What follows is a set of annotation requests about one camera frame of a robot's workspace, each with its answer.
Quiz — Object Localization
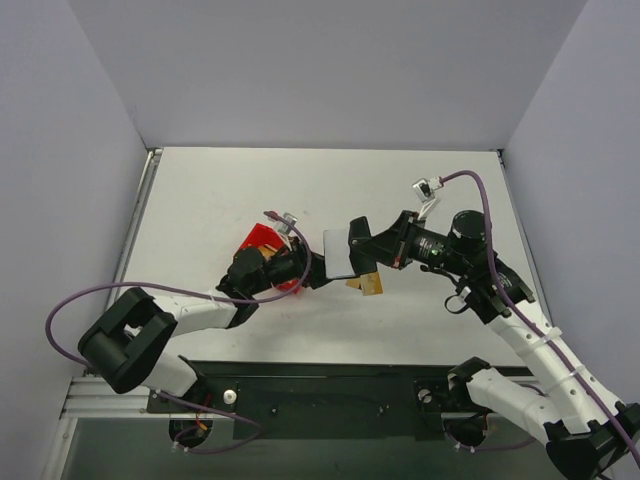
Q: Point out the gold card stripe up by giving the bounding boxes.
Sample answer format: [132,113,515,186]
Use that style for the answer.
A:
[345,277,363,290]

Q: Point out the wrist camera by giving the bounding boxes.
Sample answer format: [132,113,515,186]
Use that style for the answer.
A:
[264,211,298,247]
[412,177,443,221]

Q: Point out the red plastic bin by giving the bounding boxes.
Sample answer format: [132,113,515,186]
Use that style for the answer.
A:
[227,223,305,298]

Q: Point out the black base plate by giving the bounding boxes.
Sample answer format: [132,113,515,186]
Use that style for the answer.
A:
[139,357,506,444]

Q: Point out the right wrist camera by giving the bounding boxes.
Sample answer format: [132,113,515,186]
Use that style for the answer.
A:
[412,177,443,221]

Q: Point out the gold card front up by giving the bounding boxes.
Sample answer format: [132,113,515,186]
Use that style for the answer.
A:
[359,272,384,296]

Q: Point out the black card holder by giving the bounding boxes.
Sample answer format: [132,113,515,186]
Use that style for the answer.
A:
[323,216,377,280]

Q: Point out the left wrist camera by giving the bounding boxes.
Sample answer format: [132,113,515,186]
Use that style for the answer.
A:
[264,211,298,247]

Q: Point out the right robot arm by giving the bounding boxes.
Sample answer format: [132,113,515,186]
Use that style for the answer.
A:
[358,210,639,479]

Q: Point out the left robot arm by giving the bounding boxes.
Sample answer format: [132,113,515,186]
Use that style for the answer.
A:
[78,240,329,412]

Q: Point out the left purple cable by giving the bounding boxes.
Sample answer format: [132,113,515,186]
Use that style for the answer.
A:
[45,210,314,364]

